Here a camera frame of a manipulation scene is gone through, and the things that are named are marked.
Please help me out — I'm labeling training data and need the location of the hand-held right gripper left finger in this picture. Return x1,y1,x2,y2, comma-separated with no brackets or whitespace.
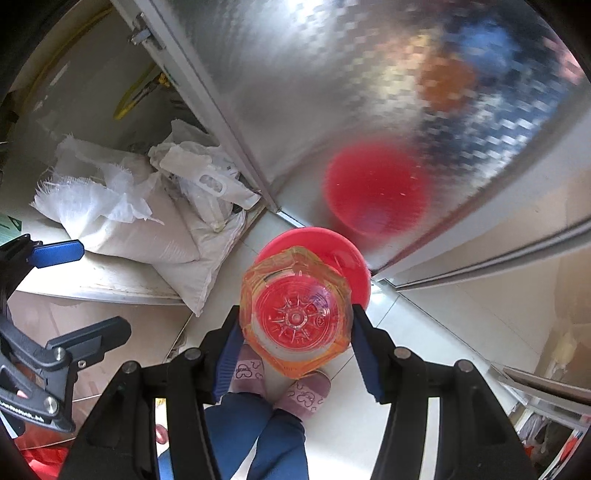
60,307,243,480

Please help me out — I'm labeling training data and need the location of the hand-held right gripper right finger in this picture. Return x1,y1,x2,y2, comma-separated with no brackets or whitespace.
351,302,541,480

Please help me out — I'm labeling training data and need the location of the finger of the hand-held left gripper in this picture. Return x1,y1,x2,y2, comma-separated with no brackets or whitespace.
0,233,85,301
44,316,132,379

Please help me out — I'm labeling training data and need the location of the red plastic bin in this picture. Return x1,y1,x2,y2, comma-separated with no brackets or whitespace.
255,227,372,312

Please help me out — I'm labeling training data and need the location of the pink patterned slipper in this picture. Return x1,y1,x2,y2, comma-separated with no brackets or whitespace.
272,371,331,421
226,344,266,398

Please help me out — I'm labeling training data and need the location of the green printed packet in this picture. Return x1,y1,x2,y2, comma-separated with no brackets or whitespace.
0,215,24,245

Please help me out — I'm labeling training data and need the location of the red plastic bag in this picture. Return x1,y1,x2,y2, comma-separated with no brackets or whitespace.
14,440,72,480

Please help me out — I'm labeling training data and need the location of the large white woven sack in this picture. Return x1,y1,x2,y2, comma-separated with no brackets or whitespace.
30,134,199,264

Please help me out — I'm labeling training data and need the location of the flat white woven sack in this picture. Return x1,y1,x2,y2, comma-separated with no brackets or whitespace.
152,208,247,317

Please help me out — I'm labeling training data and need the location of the crumpled white plastic packaging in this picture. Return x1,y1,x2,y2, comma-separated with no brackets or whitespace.
148,120,262,232

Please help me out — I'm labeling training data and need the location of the metal door hinge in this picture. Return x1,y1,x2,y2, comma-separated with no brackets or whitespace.
129,14,162,51

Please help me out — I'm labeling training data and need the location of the patterned metal cabinet door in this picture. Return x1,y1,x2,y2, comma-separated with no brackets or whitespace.
113,0,591,287

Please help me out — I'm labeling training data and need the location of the yellow hose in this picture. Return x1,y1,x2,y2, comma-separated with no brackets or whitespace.
113,62,160,121

